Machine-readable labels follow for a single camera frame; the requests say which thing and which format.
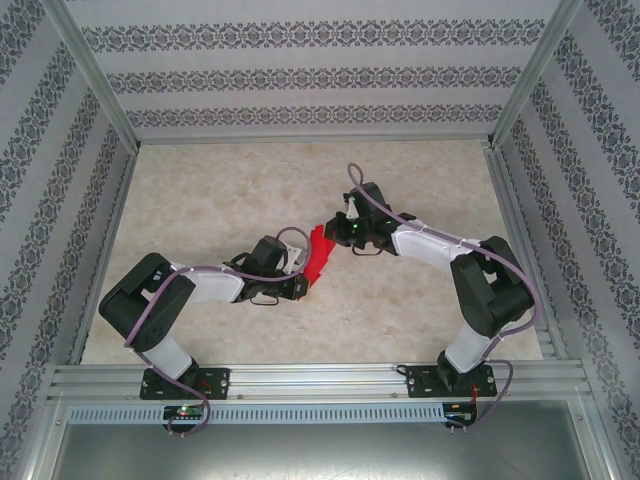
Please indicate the aluminium side rail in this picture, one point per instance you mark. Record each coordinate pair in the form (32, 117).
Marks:
(107, 225)
(505, 200)

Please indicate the aluminium mounting rail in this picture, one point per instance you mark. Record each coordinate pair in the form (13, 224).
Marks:
(320, 380)

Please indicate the grey metal sheet panel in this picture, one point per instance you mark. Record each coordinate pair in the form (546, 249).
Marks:
(320, 455)

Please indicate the aluminium frame post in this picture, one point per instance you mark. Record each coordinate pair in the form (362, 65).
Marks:
(535, 70)
(90, 70)

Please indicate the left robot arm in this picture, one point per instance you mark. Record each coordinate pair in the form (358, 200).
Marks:
(125, 300)

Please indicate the aluminium back rail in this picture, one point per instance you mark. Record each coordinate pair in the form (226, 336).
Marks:
(310, 138)

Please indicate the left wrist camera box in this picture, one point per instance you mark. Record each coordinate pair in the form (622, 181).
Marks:
(295, 255)

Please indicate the red paper sheet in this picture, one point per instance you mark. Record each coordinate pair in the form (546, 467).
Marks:
(317, 260)

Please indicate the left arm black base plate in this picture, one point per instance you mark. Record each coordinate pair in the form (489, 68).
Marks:
(220, 382)

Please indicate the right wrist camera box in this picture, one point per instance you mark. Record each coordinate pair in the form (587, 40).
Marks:
(352, 210)

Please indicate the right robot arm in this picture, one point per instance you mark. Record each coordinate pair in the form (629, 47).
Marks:
(495, 300)

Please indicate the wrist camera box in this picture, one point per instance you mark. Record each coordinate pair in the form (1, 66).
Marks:
(295, 255)
(352, 210)

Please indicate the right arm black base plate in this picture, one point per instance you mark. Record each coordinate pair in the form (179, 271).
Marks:
(420, 382)

